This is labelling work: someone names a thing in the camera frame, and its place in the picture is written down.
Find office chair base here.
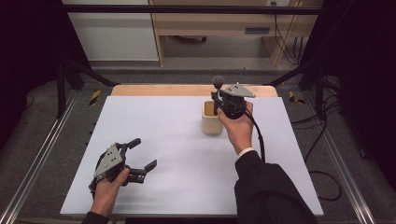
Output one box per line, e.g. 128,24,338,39
173,35,207,44

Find aluminium floor rail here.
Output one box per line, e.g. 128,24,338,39
302,92,378,224
0,89,79,224

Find person's left hand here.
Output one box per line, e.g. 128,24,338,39
91,167,131,217

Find cream square ceramic cup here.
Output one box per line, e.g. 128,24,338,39
201,100,225,135

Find black makeup brush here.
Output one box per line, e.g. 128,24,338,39
211,75,226,108

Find wooden office desk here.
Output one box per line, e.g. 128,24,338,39
148,0,325,68

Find white cabinet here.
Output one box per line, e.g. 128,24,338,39
61,0,160,63

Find black metal frame bar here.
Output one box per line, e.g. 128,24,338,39
62,4,323,15

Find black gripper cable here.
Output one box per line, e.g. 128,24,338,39
244,110,267,164

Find person's right hand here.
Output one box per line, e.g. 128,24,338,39
217,101,255,156

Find black desk cables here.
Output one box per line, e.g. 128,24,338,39
272,2,309,67

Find yellow black tape marker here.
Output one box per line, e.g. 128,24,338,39
89,89,103,106
288,91,306,105

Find black floor cables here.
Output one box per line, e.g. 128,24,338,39
290,76,344,203

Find black curtain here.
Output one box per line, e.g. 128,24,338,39
299,0,396,183
0,0,92,150

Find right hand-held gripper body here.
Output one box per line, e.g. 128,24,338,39
219,82,257,120

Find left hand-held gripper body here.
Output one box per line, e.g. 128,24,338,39
88,143,126,191

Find black metal stand leg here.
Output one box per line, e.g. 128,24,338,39
55,59,121,119
263,59,329,121

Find wooden table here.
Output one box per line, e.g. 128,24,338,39
110,84,279,98

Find white table mat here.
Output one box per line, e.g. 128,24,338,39
60,95,325,217

